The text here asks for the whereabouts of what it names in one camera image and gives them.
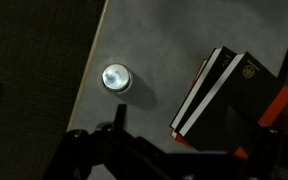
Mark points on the middle black book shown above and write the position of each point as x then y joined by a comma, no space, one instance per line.
219,59

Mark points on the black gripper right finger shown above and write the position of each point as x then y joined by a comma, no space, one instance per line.
241,130

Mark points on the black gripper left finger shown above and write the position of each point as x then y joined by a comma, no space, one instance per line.
120,117

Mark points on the silver metal tin with lid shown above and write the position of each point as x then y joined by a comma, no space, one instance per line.
116,78

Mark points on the bottom orange book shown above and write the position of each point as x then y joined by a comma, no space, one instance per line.
184,108

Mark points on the grey coffee table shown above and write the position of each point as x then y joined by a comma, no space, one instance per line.
163,43

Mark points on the top black book orange spine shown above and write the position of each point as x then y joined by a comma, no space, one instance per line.
246,97

